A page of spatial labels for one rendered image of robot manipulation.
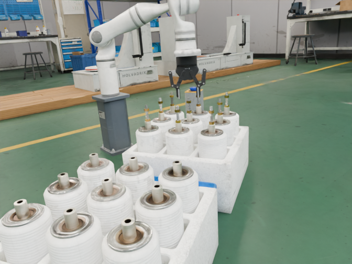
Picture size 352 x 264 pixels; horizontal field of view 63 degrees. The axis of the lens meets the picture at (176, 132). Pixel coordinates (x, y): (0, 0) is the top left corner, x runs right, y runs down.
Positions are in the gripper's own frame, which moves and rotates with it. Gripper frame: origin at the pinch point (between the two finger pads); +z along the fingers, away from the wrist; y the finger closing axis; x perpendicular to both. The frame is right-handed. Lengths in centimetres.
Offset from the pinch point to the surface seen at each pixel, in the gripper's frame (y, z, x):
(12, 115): 141, 33, -136
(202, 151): -2.5, 15.4, 18.7
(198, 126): -3.0, 11.7, 3.6
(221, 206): -7.3, 32.9, 24.5
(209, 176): -3.8, 22.5, 23.0
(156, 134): 12.5, 11.4, 9.8
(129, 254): 15, 11, 70
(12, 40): 284, -35, -457
